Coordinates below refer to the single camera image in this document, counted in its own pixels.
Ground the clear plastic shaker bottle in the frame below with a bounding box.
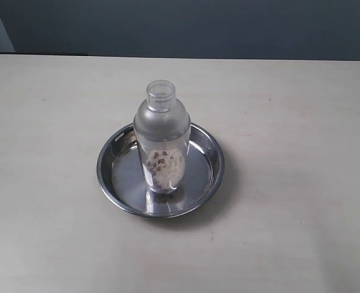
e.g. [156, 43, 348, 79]
[133, 80, 191, 194]

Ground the round stainless steel plate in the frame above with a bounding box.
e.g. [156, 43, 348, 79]
[96, 123, 225, 219]

